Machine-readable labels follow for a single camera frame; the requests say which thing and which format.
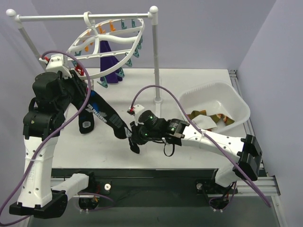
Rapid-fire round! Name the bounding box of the red santa sock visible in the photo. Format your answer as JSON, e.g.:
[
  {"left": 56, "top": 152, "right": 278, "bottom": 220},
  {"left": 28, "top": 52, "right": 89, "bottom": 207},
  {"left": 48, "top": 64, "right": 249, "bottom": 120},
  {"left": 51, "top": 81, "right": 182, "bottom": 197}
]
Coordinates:
[{"left": 74, "top": 64, "right": 84, "bottom": 76}]

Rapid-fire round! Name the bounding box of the white round sock hanger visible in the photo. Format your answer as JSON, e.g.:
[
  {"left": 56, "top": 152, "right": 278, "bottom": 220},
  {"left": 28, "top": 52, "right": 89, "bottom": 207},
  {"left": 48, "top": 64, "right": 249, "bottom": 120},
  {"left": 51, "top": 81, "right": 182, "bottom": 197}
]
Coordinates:
[{"left": 67, "top": 12, "right": 145, "bottom": 82}]

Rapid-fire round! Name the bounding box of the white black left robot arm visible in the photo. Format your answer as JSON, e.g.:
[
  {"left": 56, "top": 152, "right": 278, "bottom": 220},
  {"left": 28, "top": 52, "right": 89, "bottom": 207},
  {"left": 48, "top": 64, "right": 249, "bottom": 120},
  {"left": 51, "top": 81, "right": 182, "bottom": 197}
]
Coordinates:
[{"left": 9, "top": 71, "right": 96, "bottom": 219}]

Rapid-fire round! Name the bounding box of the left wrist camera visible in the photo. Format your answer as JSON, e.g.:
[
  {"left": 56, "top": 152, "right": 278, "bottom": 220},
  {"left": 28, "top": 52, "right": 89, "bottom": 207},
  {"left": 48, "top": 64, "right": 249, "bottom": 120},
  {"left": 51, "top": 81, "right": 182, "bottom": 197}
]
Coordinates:
[{"left": 39, "top": 53, "right": 72, "bottom": 79}]

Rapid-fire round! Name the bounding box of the teal clothespin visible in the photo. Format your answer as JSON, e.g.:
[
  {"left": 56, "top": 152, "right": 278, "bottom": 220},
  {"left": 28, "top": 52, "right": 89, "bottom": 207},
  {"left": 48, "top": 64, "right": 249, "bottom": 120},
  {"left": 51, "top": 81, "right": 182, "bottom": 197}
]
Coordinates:
[{"left": 97, "top": 80, "right": 108, "bottom": 88}]

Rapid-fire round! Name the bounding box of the white sock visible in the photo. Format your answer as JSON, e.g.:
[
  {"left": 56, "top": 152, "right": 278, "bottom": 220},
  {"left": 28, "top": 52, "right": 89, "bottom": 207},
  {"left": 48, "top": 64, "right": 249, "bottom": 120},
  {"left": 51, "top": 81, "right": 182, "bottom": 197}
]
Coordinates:
[{"left": 192, "top": 115, "right": 217, "bottom": 130}]

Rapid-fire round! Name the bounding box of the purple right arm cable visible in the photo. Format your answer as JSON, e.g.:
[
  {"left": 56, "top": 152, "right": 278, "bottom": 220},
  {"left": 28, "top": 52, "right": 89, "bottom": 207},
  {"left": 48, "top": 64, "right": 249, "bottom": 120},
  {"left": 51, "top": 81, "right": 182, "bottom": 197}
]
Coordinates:
[{"left": 130, "top": 85, "right": 272, "bottom": 208}]

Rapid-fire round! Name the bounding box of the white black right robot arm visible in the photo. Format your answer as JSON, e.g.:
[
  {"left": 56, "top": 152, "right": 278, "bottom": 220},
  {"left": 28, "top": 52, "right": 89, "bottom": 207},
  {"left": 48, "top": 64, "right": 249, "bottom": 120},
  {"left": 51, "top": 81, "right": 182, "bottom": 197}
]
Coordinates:
[{"left": 129, "top": 108, "right": 262, "bottom": 193}]

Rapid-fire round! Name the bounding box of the white drying rack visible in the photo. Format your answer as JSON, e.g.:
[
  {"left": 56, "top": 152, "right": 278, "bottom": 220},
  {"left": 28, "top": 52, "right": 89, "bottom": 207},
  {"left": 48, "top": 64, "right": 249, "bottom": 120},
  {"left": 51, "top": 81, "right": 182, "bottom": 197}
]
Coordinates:
[{"left": 6, "top": 6, "right": 162, "bottom": 116}]

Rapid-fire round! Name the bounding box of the purple sock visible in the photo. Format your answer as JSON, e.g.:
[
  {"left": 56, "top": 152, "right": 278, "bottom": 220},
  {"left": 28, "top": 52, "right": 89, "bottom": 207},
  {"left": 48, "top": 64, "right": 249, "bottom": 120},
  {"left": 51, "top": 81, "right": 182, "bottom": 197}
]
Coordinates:
[{"left": 100, "top": 41, "right": 123, "bottom": 84}]

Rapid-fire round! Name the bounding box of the olive striped sock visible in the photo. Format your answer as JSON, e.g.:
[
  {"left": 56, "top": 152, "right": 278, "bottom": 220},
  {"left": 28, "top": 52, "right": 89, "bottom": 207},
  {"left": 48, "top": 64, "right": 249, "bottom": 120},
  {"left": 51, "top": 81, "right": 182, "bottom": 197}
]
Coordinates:
[
  {"left": 210, "top": 113, "right": 235, "bottom": 126},
  {"left": 187, "top": 110, "right": 207, "bottom": 120}
]

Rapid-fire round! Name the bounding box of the white plastic basket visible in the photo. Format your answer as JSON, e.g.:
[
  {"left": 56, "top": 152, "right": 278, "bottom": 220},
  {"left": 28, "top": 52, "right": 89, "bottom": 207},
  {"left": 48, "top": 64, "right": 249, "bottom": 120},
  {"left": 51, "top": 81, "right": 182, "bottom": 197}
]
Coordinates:
[{"left": 178, "top": 81, "right": 250, "bottom": 133}]

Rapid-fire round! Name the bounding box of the black blue patterned sock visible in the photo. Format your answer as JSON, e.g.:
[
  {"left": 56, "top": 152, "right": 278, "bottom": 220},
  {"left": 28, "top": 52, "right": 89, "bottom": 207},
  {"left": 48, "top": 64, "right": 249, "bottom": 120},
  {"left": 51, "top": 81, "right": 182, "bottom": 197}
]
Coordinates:
[{"left": 85, "top": 90, "right": 140, "bottom": 154}]

